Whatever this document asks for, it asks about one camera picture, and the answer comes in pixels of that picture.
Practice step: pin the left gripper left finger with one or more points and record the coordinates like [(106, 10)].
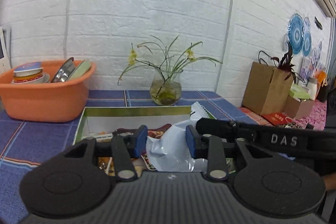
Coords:
[(126, 148)]

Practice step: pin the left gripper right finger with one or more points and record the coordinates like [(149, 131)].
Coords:
[(208, 147)]

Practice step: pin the white plastic snack bag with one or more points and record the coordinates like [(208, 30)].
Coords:
[(170, 152)]

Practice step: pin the small cardboard box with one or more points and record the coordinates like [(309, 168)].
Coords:
[(297, 109)]

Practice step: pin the red booklet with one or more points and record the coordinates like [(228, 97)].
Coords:
[(277, 119)]

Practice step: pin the green cardboard snack box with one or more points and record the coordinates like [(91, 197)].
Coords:
[(101, 122)]

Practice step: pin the brown paper bag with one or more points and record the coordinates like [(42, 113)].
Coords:
[(268, 85)]

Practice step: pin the glass vase with plant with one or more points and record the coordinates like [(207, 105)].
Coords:
[(166, 87)]

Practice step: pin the orange plastic basin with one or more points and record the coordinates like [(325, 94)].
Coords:
[(50, 102)]

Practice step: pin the pale green plate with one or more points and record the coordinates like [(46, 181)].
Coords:
[(80, 70)]

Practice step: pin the stainless steel plate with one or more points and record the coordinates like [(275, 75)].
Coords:
[(63, 74)]

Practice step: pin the blue checked tablecloth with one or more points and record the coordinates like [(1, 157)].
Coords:
[(24, 145)]

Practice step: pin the blue paper fan decorations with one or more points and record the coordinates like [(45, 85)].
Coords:
[(299, 37)]

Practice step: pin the stacked bowls with lid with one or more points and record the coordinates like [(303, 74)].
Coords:
[(30, 73)]

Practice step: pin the white water dispenser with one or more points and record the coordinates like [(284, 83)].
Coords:
[(5, 48)]

